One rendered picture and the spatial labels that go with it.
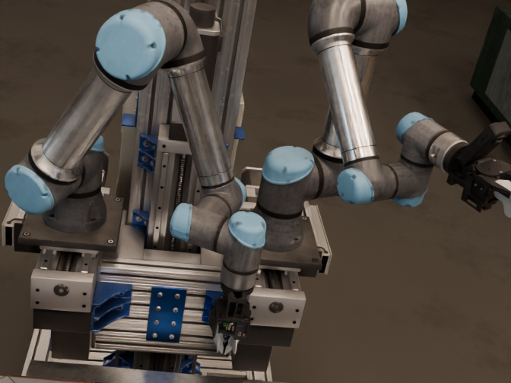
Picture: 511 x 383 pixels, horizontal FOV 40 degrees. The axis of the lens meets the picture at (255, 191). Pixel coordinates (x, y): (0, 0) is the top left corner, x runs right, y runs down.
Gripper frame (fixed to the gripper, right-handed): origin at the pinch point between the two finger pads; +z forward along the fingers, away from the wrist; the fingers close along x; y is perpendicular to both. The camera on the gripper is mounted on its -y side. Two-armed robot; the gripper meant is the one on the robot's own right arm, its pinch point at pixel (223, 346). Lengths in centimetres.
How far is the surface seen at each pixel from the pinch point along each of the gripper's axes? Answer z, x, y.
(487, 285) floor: 93, 151, -168
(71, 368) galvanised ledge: 24.1, -35.3, -13.5
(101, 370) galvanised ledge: 24.1, -27.8, -13.9
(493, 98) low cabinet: 72, 229, -397
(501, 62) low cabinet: 45, 229, -406
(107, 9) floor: 91, -95, -548
